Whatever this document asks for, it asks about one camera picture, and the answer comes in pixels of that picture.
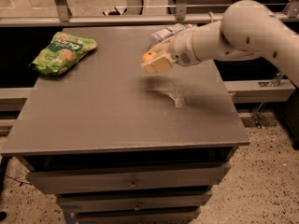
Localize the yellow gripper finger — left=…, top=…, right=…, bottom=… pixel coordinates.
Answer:
left=150, top=37, right=173, bottom=53
left=141, top=53, right=174, bottom=74

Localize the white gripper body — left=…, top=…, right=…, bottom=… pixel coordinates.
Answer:
left=168, top=29, right=200, bottom=67

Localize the orange fruit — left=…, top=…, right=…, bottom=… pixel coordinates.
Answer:
left=141, top=50, right=156, bottom=63

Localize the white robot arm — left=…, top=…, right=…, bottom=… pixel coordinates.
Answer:
left=141, top=0, right=299, bottom=86

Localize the green rice chip bag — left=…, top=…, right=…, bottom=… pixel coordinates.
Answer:
left=29, top=32, right=97, bottom=77

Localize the white plastic bottle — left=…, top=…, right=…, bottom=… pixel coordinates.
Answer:
left=149, top=23, right=194, bottom=45

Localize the grey drawer cabinet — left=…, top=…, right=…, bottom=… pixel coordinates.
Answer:
left=0, top=24, right=250, bottom=224

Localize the grey metal railing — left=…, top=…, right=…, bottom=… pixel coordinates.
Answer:
left=0, top=0, right=298, bottom=27

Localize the bottom grey drawer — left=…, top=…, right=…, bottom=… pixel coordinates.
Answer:
left=64, top=207, right=200, bottom=224

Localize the grey drawer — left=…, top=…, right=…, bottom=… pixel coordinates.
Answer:
left=57, top=190, right=211, bottom=213
left=26, top=162, right=231, bottom=194
left=64, top=207, right=200, bottom=224

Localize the top grey drawer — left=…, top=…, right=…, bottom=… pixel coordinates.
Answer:
left=26, top=162, right=231, bottom=194

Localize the middle grey drawer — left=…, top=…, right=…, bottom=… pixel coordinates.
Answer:
left=57, top=190, right=211, bottom=213

